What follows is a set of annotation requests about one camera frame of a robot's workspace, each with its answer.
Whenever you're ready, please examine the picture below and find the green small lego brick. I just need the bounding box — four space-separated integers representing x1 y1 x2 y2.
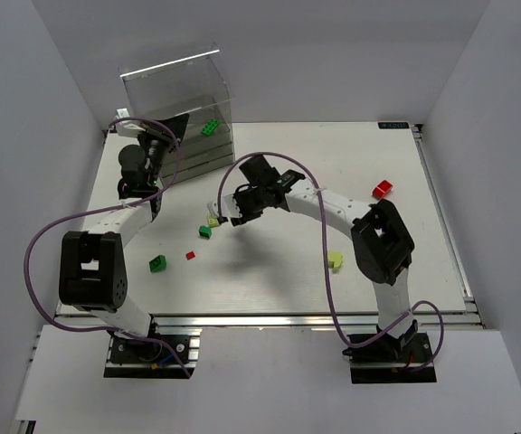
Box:
198 225 213 240

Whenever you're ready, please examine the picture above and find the green long lego brick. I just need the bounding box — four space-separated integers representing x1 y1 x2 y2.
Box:
200 118 221 137

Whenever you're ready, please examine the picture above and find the clear plastic drawer container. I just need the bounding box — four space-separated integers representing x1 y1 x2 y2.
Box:
118 42 234 184

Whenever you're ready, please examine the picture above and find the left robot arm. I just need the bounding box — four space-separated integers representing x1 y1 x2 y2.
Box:
59 114 190 337

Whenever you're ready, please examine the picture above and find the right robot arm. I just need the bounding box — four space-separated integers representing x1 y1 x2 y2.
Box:
209 152 417 350

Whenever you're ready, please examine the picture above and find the yellow square lego brick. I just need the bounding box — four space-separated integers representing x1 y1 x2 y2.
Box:
207 215 220 228

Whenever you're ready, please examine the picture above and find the green square lego brick left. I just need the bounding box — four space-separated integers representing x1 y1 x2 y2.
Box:
148 255 167 273

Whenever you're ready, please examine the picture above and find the yellow lego brick right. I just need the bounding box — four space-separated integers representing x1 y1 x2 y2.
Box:
327 250 344 273

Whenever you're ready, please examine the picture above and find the large red lego brick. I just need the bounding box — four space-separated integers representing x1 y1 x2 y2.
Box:
372 180 393 200

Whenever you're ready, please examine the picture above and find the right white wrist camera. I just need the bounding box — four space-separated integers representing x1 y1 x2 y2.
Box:
207 194 242 219

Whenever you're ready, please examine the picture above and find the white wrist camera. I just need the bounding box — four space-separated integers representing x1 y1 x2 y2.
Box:
110 108 144 138
207 194 242 219

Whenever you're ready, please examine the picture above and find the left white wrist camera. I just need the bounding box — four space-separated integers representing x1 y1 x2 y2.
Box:
110 108 144 138

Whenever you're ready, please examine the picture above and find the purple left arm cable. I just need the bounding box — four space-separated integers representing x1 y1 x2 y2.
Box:
24 118 194 379

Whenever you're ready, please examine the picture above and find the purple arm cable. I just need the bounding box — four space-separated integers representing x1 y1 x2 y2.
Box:
216 151 445 373
24 118 194 379

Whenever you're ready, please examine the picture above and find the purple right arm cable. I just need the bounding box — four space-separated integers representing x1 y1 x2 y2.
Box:
216 151 445 373

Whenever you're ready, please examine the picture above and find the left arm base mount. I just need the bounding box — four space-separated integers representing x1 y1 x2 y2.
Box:
103 322 197 380

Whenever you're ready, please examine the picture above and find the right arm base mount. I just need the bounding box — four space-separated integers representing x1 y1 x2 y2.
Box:
342 333 437 384

